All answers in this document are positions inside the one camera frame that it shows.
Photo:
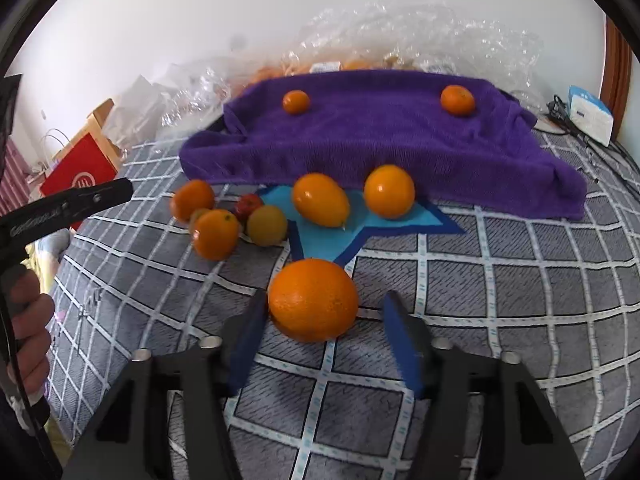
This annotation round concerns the large clear plastic bag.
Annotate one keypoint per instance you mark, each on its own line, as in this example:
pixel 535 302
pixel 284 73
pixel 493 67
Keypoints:
pixel 450 35

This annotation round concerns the round orange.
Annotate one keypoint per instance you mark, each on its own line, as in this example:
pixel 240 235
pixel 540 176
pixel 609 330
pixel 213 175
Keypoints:
pixel 389 191

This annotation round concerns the small mandarin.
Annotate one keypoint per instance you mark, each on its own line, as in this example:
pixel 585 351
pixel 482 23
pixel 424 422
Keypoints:
pixel 296 101

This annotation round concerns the crumpled clear plastic bag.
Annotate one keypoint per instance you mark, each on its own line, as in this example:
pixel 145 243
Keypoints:
pixel 165 100

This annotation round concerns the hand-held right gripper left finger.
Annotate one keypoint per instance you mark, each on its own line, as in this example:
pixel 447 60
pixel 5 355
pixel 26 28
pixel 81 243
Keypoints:
pixel 248 345

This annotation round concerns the small red fruit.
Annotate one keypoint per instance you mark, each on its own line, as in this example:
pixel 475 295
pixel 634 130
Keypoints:
pixel 248 205

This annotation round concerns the pink striped cloth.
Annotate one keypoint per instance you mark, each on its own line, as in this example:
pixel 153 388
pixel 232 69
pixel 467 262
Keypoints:
pixel 15 180

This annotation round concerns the large orange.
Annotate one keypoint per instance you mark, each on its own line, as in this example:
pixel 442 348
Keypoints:
pixel 312 300

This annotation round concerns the grey checked blanket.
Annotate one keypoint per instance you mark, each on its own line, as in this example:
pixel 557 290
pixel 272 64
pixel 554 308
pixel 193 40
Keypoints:
pixel 500 310

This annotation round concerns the person's left hand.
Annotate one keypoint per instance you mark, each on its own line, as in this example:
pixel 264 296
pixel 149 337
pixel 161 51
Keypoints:
pixel 32 320

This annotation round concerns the purple towel covered tray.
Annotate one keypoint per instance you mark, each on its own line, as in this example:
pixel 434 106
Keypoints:
pixel 380 135

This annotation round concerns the white blue tissue pack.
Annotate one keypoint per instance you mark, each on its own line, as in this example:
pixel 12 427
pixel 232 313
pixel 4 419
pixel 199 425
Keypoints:
pixel 592 115

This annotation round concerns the black power adapter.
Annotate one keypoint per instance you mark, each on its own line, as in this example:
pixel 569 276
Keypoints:
pixel 557 110

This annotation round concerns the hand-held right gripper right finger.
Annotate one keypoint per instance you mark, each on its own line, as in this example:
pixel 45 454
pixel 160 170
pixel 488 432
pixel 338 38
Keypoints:
pixel 402 345

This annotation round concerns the wooden door frame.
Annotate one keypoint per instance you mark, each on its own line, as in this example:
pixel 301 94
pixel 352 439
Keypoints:
pixel 617 75

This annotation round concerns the light grey cloth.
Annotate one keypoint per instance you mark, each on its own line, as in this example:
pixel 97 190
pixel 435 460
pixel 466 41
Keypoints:
pixel 50 250

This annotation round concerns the small green fruit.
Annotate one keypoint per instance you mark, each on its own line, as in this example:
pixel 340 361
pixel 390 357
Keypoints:
pixel 197 216

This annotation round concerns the red paper bag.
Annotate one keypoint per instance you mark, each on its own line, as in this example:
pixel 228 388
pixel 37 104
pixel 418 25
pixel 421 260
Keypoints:
pixel 75 170

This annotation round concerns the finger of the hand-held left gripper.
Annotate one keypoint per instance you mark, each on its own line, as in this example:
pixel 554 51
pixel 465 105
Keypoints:
pixel 75 205

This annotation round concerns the bagged oranges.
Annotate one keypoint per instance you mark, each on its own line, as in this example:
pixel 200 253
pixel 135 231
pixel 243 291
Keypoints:
pixel 357 65

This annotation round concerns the oval orange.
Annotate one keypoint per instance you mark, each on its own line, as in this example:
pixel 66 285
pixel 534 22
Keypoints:
pixel 320 199

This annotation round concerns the yellow-green fruit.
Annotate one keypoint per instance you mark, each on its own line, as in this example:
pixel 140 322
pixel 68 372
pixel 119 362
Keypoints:
pixel 267 226

